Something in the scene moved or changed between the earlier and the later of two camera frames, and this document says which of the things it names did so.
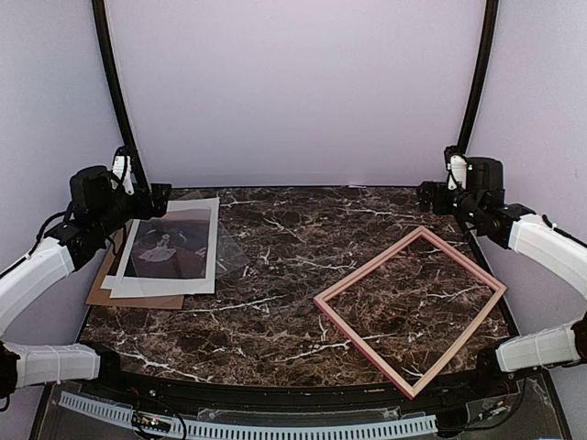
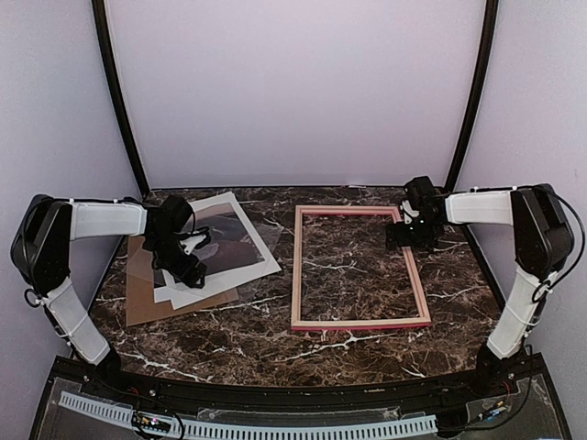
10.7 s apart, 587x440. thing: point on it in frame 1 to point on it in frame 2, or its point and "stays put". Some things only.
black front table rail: (481, 389) stays put
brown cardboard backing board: (115, 266) to (141, 307)
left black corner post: (116, 78) stays put
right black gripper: (426, 199) to (402, 239)
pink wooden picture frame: (323, 303) to (298, 324)
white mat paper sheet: (108, 282) to (179, 293)
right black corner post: (481, 76) stays put
